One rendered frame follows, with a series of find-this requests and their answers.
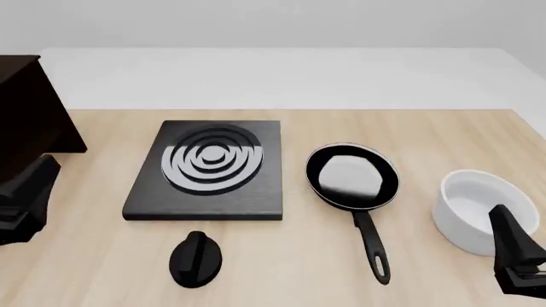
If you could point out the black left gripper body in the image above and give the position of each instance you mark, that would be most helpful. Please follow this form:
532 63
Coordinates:
10 228

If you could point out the flat black stove plate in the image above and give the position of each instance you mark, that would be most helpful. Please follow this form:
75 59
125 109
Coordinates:
149 198

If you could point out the round black stove knob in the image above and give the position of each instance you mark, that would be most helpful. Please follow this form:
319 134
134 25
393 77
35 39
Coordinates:
194 260

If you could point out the black frying pan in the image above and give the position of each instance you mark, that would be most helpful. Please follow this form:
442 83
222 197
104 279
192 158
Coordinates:
354 179

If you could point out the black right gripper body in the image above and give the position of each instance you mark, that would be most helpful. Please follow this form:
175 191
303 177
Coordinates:
522 279

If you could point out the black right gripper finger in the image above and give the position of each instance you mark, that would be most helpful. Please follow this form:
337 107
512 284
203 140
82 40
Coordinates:
509 236

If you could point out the dark wooden cabinet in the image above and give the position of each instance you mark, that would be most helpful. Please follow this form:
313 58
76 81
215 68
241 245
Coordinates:
30 112

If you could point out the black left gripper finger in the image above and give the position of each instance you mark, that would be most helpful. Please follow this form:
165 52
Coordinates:
38 192

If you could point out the white round bowl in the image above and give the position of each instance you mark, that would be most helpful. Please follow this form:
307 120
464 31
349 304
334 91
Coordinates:
465 204

